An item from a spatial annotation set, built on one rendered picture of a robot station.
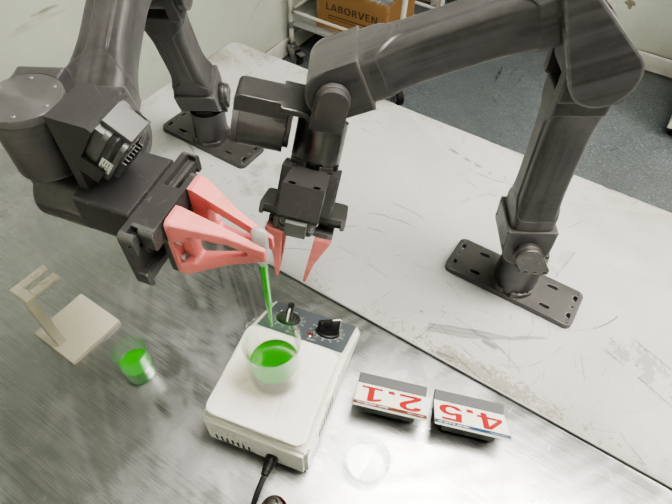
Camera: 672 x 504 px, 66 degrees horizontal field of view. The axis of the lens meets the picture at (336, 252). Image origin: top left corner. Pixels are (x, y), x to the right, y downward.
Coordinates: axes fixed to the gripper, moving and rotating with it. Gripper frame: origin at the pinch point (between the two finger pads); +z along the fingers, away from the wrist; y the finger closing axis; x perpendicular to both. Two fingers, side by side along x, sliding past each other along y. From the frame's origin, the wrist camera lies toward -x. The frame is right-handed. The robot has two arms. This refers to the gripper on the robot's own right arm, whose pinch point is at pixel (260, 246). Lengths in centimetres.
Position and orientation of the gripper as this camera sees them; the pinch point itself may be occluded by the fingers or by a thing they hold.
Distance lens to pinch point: 42.6
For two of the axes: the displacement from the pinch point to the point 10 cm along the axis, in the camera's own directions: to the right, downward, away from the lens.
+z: 9.4, 2.9, -1.8
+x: -0.3, 6.0, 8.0
